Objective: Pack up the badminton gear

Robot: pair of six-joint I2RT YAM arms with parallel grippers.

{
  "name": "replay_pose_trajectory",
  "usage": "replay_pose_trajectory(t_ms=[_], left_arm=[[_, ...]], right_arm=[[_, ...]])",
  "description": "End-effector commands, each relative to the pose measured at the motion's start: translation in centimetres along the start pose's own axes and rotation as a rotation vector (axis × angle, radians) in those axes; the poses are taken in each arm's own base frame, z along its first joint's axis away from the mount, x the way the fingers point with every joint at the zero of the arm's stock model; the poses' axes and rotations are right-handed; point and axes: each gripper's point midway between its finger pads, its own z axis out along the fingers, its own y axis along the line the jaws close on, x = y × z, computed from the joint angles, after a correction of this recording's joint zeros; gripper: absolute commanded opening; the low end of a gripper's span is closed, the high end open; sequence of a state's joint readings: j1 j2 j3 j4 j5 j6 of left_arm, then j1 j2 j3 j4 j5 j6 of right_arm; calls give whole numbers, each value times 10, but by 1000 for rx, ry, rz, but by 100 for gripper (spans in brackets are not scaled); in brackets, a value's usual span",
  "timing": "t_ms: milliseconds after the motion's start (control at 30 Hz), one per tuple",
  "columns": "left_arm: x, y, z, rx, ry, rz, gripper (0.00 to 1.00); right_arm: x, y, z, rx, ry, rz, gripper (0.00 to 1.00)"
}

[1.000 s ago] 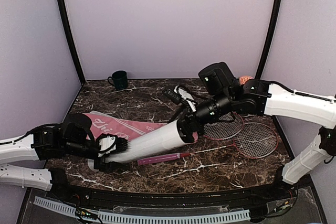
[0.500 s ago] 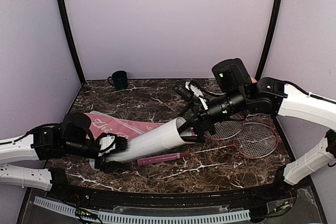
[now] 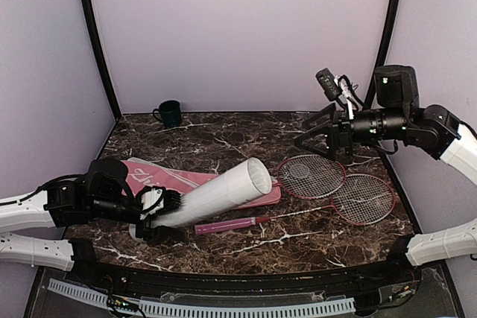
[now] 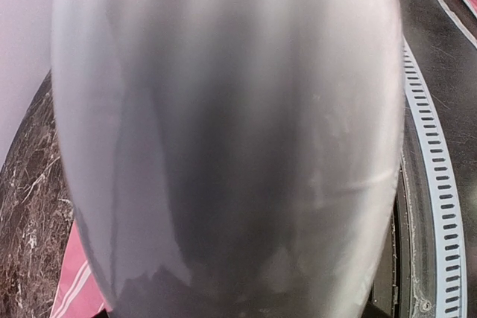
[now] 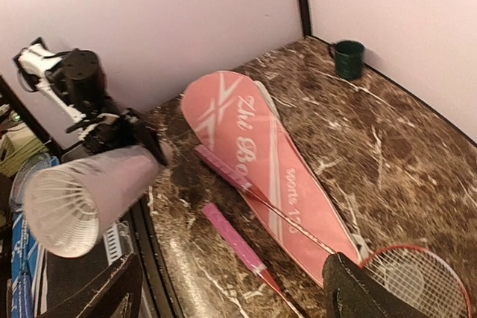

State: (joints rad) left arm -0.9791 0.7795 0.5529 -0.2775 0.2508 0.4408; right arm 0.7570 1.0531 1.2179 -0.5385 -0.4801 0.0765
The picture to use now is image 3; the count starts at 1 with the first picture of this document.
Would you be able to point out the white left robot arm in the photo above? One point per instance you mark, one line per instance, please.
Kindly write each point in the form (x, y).
(77, 199)

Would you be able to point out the dark green mug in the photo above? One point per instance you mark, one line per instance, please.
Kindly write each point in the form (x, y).
(168, 113)

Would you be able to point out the pink racket bag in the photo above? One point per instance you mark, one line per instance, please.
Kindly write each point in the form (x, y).
(244, 186)

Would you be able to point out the red racket pink grip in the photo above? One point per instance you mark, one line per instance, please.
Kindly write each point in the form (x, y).
(362, 200)
(326, 177)

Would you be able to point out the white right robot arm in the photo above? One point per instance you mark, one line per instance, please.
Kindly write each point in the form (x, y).
(399, 117)

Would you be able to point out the red racket pink grip upper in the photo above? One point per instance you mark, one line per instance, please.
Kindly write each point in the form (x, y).
(326, 177)

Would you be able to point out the left black frame post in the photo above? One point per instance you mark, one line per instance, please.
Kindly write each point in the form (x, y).
(94, 38)

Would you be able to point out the black frame post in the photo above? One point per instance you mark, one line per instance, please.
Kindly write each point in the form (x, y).
(94, 38)
(387, 32)

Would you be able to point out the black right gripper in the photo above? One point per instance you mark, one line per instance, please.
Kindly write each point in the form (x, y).
(340, 133)

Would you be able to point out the right black frame post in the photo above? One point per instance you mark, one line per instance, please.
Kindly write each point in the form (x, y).
(387, 32)

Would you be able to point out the red racket pink grip lower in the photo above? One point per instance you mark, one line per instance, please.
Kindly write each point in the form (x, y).
(362, 200)

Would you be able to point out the white shuttlecock tube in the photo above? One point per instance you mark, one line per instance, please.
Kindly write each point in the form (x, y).
(187, 214)

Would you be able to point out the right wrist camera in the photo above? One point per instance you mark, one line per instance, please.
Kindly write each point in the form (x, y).
(329, 84)

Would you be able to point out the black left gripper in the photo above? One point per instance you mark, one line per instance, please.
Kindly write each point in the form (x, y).
(150, 234)

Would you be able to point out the clear plastic tube cap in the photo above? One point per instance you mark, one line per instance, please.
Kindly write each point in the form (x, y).
(299, 171)

